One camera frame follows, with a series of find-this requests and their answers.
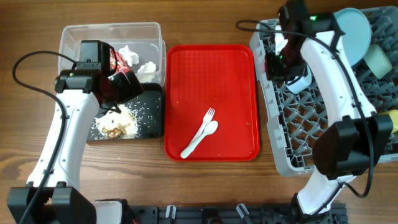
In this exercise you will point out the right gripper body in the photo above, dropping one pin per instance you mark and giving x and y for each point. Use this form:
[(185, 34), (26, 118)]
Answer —
[(277, 70)]

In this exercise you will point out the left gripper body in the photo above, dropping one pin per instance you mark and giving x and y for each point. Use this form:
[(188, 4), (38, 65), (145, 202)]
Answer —
[(121, 90)]

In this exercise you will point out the light blue bowl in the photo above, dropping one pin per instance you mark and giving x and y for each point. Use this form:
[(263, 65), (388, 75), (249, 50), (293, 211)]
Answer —
[(300, 82)]

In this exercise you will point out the red snack wrapper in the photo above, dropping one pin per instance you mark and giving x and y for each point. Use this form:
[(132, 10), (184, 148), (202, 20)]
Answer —
[(117, 63)]

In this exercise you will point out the rice and food scraps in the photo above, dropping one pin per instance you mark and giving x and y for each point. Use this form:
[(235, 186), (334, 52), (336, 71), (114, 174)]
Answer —
[(134, 122)]

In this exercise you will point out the white tissue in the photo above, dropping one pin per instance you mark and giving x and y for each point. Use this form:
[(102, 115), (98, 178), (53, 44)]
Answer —
[(145, 73), (130, 57)]

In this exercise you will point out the light blue plate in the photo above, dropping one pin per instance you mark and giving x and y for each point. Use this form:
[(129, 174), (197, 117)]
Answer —
[(357, 29)]

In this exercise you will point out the mint green bowl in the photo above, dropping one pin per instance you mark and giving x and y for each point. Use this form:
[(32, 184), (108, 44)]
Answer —
[(377, 61)]

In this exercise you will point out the yellow plastic cup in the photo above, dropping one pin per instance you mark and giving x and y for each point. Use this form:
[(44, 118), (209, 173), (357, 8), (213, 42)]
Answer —
[(393, 114)]

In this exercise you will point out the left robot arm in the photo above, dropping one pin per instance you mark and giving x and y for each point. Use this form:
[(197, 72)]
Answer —
[(51, 193)]

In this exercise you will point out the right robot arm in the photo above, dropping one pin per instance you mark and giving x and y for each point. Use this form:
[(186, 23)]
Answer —
[(356, 135)]

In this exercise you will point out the grey dishwasher rack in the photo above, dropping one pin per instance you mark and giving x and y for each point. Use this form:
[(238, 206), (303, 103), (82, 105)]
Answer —
[(297, 120)]

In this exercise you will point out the black plastic tray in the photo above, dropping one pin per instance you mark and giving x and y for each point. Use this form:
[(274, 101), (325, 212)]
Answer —
[(152, 98)]

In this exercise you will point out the clear plastic bin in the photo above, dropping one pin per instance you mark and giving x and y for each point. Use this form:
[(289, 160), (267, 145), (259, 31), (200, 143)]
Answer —
[(143, 38)]

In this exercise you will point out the red serving tray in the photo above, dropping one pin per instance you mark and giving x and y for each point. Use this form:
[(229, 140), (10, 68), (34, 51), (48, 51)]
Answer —
[(221, 77)]

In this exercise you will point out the white plastic fork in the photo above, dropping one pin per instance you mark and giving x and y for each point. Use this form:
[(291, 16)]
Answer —
[(206, 119)]

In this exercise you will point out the white plastic spoon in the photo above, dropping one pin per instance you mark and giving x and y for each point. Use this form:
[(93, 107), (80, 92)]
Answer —
[(209, 129)]

